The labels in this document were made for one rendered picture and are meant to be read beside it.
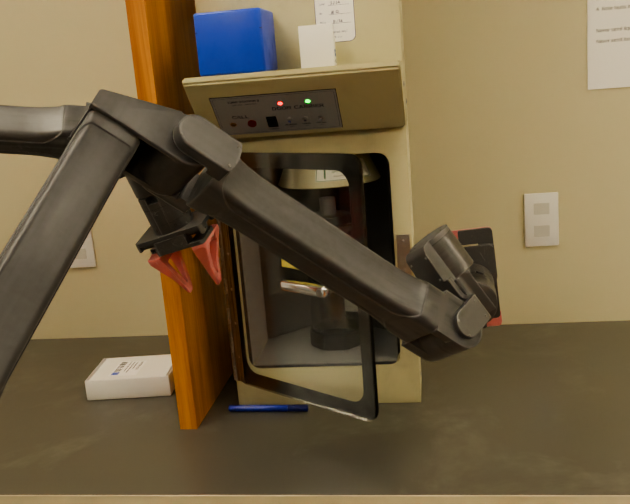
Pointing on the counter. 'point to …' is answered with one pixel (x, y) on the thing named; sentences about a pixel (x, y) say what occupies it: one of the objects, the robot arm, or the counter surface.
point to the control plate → (323, 103)
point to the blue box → (235, 41)
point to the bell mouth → (368, 168)
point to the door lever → (305, 288)
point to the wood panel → (173, 42)
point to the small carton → (317, 45)
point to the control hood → (384, 71)
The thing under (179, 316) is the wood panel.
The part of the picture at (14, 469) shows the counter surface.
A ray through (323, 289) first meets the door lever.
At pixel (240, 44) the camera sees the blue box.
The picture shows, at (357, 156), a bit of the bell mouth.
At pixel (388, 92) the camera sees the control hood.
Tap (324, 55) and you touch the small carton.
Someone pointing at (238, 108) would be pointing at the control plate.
